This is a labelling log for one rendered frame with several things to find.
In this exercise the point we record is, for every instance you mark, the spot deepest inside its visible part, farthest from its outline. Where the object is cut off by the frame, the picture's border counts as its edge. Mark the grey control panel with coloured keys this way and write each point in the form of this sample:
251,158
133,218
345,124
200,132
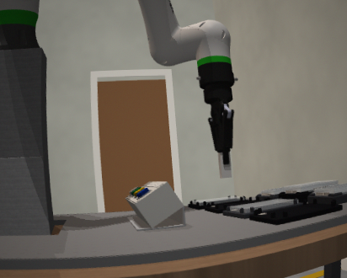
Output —
158,204

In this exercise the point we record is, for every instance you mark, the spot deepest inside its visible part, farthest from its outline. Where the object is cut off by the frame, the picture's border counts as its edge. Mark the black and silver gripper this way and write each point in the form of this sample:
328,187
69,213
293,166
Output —
218,96

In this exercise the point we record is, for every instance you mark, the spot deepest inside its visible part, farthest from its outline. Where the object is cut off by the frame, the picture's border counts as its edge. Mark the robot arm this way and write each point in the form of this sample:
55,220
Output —
208,42

